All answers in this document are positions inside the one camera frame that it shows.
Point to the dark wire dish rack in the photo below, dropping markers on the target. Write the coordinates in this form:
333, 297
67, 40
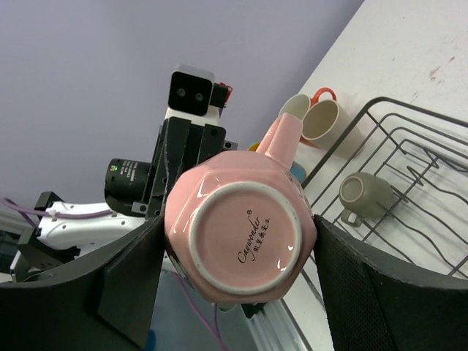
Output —
423, 156

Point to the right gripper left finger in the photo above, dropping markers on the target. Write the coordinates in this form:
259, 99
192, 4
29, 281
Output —
103, 300

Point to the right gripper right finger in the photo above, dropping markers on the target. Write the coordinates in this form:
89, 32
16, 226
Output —
375, 301

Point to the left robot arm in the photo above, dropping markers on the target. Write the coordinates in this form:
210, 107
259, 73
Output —
66, 231

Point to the pink faceted mug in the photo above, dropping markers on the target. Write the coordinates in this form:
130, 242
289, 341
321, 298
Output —
239, 224

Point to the blue butterfly mug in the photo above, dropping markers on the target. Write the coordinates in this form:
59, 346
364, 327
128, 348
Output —
297, 170

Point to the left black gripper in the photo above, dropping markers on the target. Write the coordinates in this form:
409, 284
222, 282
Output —
173, 155

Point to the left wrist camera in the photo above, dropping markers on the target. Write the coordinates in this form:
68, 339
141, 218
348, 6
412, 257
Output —
194, 95

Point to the small olive green mug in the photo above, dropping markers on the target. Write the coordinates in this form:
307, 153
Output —
364, 196

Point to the orange mug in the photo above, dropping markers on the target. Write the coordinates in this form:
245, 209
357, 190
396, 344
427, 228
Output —
300, 104

